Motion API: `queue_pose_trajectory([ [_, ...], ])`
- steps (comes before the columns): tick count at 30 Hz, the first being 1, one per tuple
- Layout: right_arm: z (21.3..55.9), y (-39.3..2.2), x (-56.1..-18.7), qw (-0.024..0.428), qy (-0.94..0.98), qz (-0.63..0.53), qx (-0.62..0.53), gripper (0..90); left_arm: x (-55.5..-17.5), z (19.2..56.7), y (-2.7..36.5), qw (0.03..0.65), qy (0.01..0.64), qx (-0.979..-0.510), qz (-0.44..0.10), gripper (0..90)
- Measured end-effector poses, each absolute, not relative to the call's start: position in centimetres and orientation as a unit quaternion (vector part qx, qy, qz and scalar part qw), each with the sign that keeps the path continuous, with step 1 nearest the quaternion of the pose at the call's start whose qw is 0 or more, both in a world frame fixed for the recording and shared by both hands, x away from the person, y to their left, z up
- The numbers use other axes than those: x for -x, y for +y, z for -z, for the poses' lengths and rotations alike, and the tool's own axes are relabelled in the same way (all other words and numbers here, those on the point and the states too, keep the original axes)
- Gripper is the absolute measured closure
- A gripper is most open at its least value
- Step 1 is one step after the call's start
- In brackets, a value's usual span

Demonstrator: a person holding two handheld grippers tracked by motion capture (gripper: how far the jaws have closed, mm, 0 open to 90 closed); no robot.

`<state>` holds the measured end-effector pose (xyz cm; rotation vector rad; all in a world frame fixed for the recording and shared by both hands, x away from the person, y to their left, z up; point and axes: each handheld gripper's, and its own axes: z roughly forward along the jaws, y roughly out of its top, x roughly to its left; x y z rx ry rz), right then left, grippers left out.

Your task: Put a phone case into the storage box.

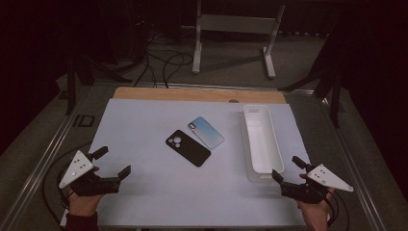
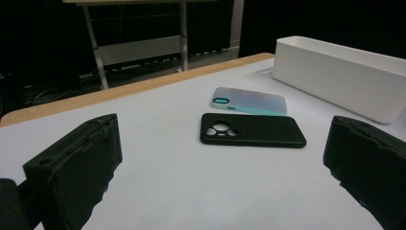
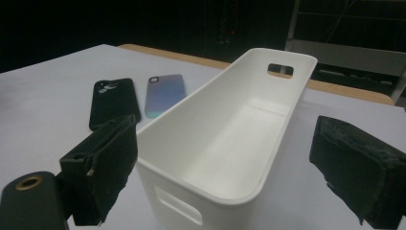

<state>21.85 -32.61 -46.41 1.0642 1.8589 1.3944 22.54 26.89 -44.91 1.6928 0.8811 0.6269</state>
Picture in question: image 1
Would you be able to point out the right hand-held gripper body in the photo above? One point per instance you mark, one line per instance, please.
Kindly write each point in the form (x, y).
(327, 178)

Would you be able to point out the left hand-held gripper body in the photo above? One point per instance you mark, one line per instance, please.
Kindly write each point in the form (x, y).
(77, 168)

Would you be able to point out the white plastic tray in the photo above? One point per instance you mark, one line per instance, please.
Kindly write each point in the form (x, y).
(261, 141)

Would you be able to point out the black phone case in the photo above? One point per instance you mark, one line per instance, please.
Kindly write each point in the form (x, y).
(191, 150)

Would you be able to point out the iridescent blue phone case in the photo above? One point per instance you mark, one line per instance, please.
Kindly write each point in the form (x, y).
(207, 132)

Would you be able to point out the person's left hand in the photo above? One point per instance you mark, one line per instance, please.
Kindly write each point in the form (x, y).
(84, 203)

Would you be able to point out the person's right hand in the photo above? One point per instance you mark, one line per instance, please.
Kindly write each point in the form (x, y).
(317, 215)

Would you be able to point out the white table mat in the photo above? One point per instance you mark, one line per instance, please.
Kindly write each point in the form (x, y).
(144, 192)

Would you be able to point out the black tripod stand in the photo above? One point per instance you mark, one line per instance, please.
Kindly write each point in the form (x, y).
(335, 93)
(71, 83)

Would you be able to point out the metal floor rail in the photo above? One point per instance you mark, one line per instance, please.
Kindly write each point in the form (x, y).
(35, 174)
(356, 179)

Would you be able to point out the white metal desk frame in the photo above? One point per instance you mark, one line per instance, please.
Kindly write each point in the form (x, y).
(237, 24)

